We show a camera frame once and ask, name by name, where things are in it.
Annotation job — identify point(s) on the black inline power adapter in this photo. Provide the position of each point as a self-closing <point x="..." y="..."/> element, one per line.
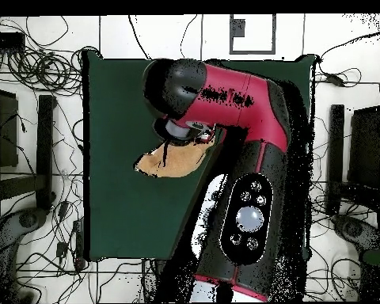
<point x="335" y="79"/>

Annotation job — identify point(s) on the tan terry towel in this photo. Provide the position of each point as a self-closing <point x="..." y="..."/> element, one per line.
<point x="180" y="161"/>

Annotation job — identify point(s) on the small black power adapter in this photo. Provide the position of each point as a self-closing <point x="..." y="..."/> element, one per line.
<point x="62" y="249"/>

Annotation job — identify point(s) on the dark green table cloth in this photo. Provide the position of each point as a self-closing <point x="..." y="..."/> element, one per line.
<point x="120" y="205"/>

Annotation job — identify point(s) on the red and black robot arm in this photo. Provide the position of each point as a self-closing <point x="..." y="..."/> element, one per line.
<point x="234" y="104"/>

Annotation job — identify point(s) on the flat black box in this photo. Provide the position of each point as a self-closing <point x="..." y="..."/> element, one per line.
<point x="6" y="40"/>

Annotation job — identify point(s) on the black monitor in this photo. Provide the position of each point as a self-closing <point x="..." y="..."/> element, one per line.
<point x="3" y="126"/>

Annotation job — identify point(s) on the black power strip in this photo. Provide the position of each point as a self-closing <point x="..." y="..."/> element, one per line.
<point x="79" y="240"/>

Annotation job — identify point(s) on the large black case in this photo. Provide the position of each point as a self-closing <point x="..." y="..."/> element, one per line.
<point x="365" y="145"/>

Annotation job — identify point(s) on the dark grey square frame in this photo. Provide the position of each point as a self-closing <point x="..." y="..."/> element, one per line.
<point x="237" y="28"/>

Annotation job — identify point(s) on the long black bar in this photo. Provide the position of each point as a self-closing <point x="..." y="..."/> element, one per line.
<point x="45" y="152"/>

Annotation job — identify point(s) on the grey chair base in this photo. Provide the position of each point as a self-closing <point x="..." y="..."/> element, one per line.
<point x="353" y="229"/>
<point x="9" y="228"/>

